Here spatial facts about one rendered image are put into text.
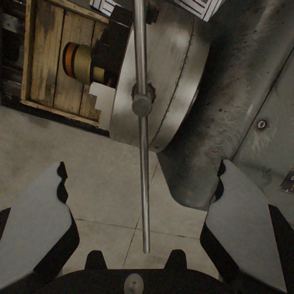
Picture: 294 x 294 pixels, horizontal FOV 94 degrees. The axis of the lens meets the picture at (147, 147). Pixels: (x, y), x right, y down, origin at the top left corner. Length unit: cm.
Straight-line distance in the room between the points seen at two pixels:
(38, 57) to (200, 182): 66
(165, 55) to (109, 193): 173
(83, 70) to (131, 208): 178
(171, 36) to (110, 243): 241
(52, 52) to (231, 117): 61
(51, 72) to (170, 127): 53
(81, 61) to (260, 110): 36
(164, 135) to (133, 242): 223
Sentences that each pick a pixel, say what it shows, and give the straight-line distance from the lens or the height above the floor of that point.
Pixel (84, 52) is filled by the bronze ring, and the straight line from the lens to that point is 38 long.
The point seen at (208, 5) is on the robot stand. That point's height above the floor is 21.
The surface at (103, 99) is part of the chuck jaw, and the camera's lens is 37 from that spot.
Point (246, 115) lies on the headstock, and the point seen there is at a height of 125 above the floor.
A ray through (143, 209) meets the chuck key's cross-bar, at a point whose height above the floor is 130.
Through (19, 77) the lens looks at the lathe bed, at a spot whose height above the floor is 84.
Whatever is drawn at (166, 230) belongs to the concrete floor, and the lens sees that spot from 231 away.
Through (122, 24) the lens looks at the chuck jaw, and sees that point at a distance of 29.
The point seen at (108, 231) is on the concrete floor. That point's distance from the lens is 228.
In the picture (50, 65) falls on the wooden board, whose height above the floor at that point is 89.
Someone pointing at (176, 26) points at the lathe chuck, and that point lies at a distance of 28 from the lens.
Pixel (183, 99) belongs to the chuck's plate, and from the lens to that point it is 24.
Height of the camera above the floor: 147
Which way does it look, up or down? 72 degrees down
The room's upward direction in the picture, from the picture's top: 168 degrees clockwise
